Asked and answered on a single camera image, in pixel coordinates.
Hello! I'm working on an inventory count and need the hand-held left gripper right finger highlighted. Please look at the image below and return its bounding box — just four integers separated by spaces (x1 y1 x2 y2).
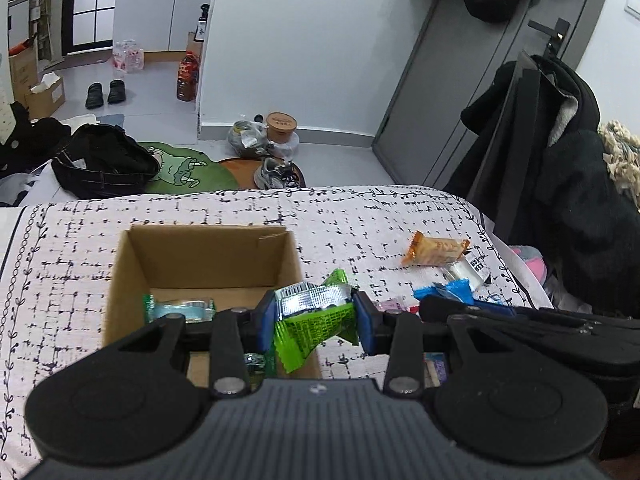
352 291 516 400

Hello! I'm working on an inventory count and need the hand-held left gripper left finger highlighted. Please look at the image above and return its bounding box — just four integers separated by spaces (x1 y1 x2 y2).
102 291 277 397

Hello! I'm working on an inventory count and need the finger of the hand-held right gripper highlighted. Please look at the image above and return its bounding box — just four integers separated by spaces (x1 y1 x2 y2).
419 295 518 322

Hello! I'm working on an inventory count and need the green foil snack packet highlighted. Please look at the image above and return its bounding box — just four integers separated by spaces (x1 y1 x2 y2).
272 269 358 373

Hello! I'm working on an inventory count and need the orange snack packet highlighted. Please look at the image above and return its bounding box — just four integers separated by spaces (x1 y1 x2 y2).
401 231 472 267

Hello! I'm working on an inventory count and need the brown cardboard box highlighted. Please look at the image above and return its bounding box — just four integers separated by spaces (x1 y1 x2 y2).
101 225 323 391

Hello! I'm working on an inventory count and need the blue snack packet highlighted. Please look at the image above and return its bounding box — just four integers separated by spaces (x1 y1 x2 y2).
413 280 475 306

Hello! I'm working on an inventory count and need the clear white snack packet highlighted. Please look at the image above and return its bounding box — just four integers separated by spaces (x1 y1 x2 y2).
442 254 490 291

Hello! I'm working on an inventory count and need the small green snack packet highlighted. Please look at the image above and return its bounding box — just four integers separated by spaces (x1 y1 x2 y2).
243 352 276 378

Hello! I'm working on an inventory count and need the pale snack packet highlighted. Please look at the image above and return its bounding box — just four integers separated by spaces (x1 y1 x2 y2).
424 352 449 389

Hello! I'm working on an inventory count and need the pink and grey plush toy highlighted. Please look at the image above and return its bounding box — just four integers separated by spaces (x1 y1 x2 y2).
510 245 548 281

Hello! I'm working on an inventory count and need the green and white snack packet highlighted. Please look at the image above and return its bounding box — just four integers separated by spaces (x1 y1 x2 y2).
143 294 217 325

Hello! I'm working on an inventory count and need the white black-patterned blanket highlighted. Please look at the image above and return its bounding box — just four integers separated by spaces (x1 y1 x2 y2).
0 186 556 480

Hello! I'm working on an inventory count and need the black coat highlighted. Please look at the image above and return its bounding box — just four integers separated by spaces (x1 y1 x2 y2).
445 55 640 318

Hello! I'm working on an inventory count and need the grey sneaker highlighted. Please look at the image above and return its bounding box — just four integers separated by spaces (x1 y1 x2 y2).
254 157 301 190

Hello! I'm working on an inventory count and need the brown round floor mat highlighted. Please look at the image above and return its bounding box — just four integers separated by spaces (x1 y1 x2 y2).
217 157 303 191

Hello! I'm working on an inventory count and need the green frog floor mat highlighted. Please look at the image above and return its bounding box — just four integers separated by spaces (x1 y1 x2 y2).
137 142 241 195

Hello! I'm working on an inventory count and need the clear plastic bag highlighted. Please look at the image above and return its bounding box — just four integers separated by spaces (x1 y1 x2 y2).
270 132 301 158

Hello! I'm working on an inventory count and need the grey trash bag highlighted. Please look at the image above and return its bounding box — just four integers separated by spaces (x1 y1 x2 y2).
228 120 273 161

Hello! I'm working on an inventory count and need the beige fuzzy cloth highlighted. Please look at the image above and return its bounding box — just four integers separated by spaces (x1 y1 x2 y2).
597 120 640 211

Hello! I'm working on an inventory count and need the paper noodle bowl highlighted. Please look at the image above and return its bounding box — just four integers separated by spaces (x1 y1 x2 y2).
266 111 299 143

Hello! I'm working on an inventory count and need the grey door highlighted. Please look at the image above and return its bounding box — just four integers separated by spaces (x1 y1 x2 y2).
372 0 616 191

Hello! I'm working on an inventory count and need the black bag on floor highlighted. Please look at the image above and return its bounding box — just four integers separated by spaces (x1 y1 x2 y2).
51 124 162 200

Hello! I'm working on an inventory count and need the red-capped oil bottle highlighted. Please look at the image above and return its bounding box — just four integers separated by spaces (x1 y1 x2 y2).
176 52 200 102

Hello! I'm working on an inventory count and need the black clothes pile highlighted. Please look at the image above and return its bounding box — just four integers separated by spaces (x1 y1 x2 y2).
0 101 73 178

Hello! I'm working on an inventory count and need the pack of water bottles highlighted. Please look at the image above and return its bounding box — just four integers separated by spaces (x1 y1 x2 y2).
111 39 146 73

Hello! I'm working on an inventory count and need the open cardboard box with paper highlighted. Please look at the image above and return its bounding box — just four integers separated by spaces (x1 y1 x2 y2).
25 72 66 120

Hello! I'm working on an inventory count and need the white cabinet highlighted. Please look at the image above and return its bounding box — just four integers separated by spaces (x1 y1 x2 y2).
114 0 221 53

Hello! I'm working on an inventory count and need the tall cardboard box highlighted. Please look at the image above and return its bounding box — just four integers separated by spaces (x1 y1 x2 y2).
7 45 40 96

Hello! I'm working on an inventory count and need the black-framed glass door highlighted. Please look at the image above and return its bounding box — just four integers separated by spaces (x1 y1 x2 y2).
60 0 121 56

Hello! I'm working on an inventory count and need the black door handle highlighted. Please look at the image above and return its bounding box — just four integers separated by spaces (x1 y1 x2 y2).
528 19 571 58

